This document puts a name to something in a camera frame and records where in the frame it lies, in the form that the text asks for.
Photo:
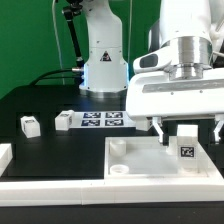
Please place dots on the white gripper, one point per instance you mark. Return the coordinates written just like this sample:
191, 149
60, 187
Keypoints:
154, 95

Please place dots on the white square table top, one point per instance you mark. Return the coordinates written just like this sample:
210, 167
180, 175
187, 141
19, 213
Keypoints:
145, 157

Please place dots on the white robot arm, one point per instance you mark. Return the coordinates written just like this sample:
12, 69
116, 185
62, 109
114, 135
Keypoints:
176, 79

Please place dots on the white fiducial marker sheet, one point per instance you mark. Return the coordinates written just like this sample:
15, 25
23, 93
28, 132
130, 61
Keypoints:
103, 119

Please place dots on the white U-shaped obstacle fence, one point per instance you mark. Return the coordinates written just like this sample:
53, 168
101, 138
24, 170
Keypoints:
111, 190

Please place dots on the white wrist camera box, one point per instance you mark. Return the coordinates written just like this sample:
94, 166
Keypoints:
150, 62

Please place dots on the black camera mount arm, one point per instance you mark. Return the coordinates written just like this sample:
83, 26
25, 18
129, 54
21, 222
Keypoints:
70, 11

